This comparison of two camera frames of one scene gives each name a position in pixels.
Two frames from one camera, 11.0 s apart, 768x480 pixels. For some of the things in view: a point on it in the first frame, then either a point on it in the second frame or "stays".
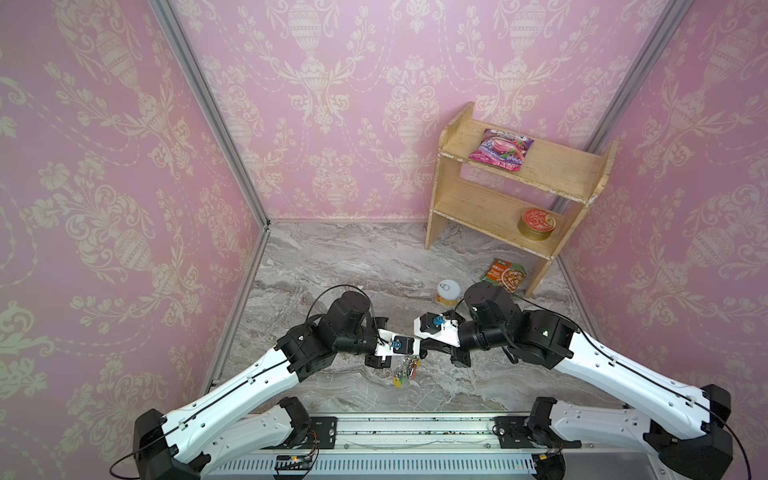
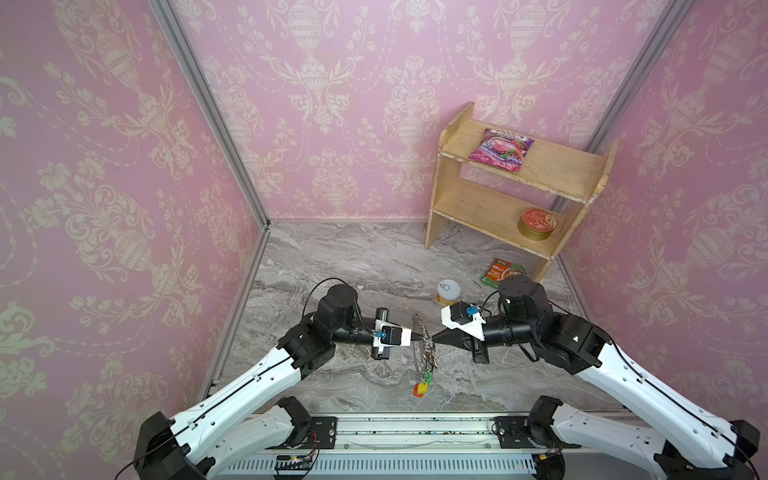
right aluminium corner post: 663,31 stays
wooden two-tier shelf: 516,189 stays
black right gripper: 458,355 -> 475,341
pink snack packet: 502,149 stays
